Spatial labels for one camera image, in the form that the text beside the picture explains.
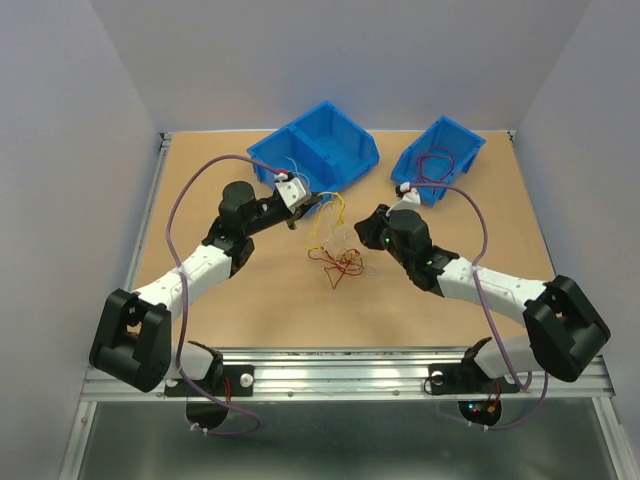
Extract aluminium mounting rail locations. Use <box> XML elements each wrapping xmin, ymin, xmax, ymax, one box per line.
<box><xmin>80</xmin><ymin>347</ymin><xmax>615</xmax><ymax>402</ymax></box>

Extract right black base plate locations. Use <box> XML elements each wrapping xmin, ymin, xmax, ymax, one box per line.
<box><xmin>422</xmin><ymin>362</ymin><xmax>519</xmax><ymax>396</ymax></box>

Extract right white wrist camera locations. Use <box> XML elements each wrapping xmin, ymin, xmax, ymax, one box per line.
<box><xmin>390</xmin><ymin>182</ymin><xmax>421</xmax><ymax>212</ymax></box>

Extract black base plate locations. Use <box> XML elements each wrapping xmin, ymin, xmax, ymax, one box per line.
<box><xmin>422</xmin><ymin>362</ymin><xmax>519</xmax><ymax>396</ymax></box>
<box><xmin>164</xmin><ymin>364</ymin><xmax>255</xmax><ymax>399</ymax></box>

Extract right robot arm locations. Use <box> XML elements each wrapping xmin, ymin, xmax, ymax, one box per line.
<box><xmin>355</xmin><ymin>205</ymin><xmax>611</xmax><ymax>395</ymax></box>

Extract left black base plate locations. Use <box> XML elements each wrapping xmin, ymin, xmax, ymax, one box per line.
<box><xmin>164</xmin><ymin>364</ymin><xmax>255</xmax><ymax>399</ymax></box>

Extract right aluminium side rail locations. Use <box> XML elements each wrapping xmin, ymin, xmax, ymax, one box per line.
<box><xmin>506</xmin><ymin>129</ymin><xmax>637</xmax><ymax>479</ymax></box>

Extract small blue bin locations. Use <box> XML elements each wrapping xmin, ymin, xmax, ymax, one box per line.
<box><xmin>390</xmin><ymin>116</ymin><xmax>486</xmax><ymax>185</ymax></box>

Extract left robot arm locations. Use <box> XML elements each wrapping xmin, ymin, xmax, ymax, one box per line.
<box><xmin>89</xmin><ymin>178</ymin><xmax>321</xmax><ymax>394</ymax></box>

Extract aluminium side rail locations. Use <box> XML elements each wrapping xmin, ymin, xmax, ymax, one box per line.
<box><xmin>58</xmin><ymin>132</ymin><xmax>173</xmax><ymax>479</ymax></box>
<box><xmin>506</xmin><ymin>129</ymin><xmax>637</xmax><ymax>479</ymax></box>

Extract left aluminium side rail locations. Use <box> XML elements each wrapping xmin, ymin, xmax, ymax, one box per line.
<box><xmin>58</xmin><ymin>132</ymin><xmax>173</xmax><ymax>479</ymax></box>

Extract large divided blue bin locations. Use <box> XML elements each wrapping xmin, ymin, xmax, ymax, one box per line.
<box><xmin>248</xmin><ymin>101</ymin><xmax>380</xmax><ymax>193</ymax></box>

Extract yellow wires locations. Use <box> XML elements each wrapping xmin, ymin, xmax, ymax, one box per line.
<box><xmin>305</xmin><ymin>190</ymin><xmax>361</xmax><ymax>261</ymax></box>

